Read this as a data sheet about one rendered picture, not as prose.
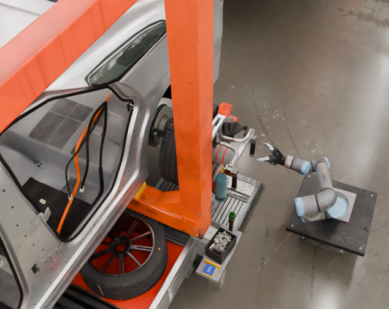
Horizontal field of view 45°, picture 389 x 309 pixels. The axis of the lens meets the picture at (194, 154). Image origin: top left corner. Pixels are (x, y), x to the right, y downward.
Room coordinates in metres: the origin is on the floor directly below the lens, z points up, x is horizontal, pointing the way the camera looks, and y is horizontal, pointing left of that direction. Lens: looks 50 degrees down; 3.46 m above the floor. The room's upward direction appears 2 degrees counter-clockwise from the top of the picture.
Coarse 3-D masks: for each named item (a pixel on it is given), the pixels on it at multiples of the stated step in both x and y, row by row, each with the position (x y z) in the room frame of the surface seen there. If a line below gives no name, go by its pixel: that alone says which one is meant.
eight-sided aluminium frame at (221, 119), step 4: (216, 116) 2.31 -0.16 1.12; (220, 116) 2.31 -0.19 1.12; (224, 116) 2.31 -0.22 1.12; (216, 120) 2.28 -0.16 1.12; (220, 120) 2.28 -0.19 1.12; (224, 120) 2.29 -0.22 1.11; (228, 120) 2.37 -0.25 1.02; (232, 120) 2.42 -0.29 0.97; (212, 124) 2.24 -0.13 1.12; (220, 124) 2.24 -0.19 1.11; (224, 124) 2.44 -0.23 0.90; (212, 128) 2.23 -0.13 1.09; (216, 128) 2.20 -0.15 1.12; (224, 128) 2.44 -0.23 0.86; (212, 132) 2.16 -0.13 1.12; (216, 132) 2.18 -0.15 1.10; (224, 132) 2.44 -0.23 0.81; (212, 136) 2.13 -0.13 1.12; (212, 140) 2.12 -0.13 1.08; (224, 140) 2.43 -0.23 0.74; (228, 140) 2.42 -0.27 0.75; (216, 164) 2.29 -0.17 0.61; (220, 164) 2.29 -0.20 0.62; (212, 168) 2.25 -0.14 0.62; (220, 168) 2.26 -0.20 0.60; (212, 172) 2.24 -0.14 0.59; (216, 172) 2.21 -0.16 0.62; (212, 176) 2.18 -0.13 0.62; (212, 180) 2.14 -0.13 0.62
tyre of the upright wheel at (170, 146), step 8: (216, 104) 2.44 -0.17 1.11; (216, 112) 2.38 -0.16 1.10; (168, 128) 2.21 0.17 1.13; (168, 136) 2.16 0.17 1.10; (168, 144) 2.12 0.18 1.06; (160, 152) 2.10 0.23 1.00; (168, 152) 2.08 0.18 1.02; (160, 160) 2.08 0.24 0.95; (168, 160) 2.06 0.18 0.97; (176, 160) 2.04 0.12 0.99; (160, 168) 2.06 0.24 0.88; (168, 168) 2.04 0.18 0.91; (176, 168) 2.01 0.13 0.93; (168, 176) 2.04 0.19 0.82; (176, 176) 2.00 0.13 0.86; (176, 184) 2.04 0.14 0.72
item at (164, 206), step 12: (144, 192) 2.00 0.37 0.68; (156, 192) 2.00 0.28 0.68; (168, 192) 1.95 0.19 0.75; (132, 204) 1.95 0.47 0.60; (144, 204) 1.90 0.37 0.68; (156, 204) 1.87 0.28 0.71; (168, 204) 1.83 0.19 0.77; (156, 216) 1.86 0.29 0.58; (168, 216) 1.81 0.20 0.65; (180, 216) 1.78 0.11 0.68; (180, 228) 1.76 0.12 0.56
